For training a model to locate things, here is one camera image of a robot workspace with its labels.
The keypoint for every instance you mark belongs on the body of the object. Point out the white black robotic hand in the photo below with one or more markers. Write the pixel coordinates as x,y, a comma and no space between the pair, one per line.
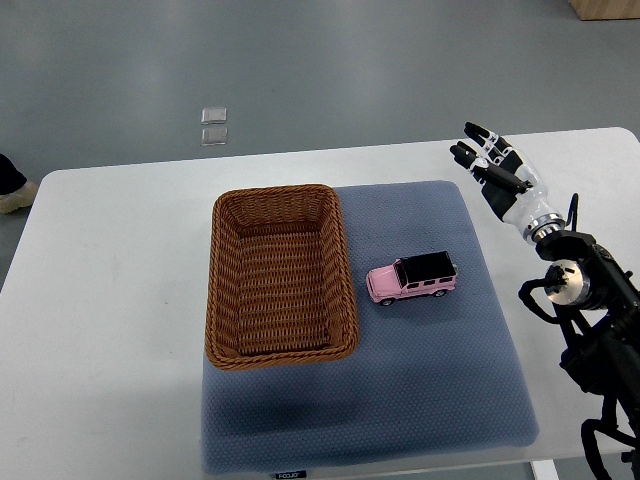
511,186

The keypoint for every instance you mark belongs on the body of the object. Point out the pink toy car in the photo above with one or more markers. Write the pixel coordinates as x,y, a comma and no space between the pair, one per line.
425,275

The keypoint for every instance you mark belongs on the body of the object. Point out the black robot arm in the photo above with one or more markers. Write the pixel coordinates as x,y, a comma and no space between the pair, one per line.
594,302

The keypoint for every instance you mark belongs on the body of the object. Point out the brown wicker basket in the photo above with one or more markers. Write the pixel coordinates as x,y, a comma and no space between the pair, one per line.
280,288

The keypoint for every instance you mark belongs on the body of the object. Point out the wooden cabinet corner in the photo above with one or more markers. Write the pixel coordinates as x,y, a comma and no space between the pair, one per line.
596,10

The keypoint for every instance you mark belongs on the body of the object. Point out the blue textured mat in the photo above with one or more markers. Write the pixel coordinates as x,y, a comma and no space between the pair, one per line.
430,375

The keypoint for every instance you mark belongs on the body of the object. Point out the white table leg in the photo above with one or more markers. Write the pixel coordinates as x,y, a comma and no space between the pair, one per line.
544,470

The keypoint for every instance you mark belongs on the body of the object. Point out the upper floor socket plate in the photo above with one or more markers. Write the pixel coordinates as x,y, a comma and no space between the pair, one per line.
213,115

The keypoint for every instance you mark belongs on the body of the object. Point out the floor socket plate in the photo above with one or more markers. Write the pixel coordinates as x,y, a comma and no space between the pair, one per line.
214,135
213,115

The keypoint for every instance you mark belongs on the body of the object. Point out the lower floor socket plate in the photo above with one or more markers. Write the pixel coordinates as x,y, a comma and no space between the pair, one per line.
214,135

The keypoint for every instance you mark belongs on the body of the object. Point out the beige shoe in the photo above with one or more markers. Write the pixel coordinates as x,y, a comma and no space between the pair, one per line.
22,198

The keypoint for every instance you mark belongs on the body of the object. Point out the dark trouser leg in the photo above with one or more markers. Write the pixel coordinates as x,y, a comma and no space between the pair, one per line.
11,179

